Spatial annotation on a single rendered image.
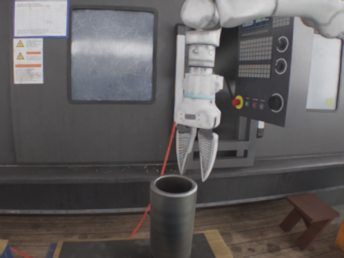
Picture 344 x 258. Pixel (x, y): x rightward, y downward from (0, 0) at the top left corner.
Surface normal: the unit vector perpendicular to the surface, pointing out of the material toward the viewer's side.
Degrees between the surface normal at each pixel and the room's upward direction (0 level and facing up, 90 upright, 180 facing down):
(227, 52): 109
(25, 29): 86
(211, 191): 90
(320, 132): 86
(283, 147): 86
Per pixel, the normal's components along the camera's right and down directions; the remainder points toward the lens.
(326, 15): 0.03, 0.65
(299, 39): 0.38, 0.21
